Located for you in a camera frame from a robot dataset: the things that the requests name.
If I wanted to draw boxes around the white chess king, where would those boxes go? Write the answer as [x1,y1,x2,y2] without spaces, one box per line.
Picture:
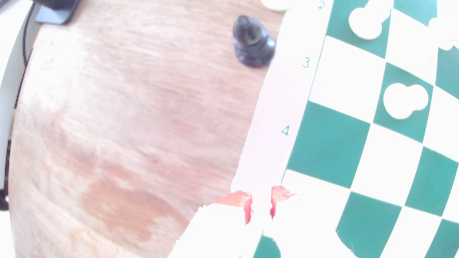
[428,16,459,51]

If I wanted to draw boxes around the white chess pawn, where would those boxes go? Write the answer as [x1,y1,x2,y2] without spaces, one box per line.
[260,0,295,12]
[382,83,429,120]
[349,0,391,41]

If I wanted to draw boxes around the black cable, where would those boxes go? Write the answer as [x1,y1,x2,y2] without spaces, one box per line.
[0,2,36,212]

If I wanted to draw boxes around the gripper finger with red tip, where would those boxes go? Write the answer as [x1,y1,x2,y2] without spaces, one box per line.
[169,191,259,258]
[265,186,355,258]

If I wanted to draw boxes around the green and white chess mat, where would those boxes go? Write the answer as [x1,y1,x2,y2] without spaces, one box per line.
[229,0,459,258]

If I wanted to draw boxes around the black chess pawn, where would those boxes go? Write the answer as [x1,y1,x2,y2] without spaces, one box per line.
[232,15,277,69]

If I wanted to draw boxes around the dark grey stand base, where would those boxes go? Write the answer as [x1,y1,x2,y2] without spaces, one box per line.
[34,0,82,26]

